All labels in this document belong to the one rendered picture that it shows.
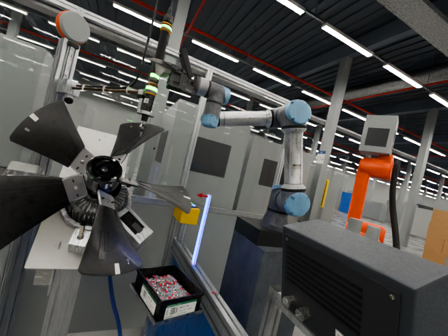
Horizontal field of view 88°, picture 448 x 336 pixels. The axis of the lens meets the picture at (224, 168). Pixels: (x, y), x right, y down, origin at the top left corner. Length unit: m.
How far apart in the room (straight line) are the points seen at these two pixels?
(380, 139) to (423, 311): 4.16
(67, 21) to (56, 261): 1.18
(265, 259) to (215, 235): 0.88
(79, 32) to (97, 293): 1.61
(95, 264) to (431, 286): 0.75
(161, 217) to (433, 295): 1.57
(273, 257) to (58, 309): 0.92
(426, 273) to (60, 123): 1.09
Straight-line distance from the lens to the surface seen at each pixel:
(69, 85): 1.48
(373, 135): 4.56
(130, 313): 2.07
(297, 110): 1.11
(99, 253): 0.82
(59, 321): 1.29
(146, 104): 0.98
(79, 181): 0.96
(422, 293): 0.43
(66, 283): 1.21
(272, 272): 1.21
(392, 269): 0.45
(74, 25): 1.66
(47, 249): 1.11
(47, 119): 1.10
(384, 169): 4.53
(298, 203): 1.11
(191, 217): 1.31
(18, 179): 0.92
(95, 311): 2.03
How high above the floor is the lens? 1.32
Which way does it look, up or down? level
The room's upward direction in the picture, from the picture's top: 13 degrees clockwise
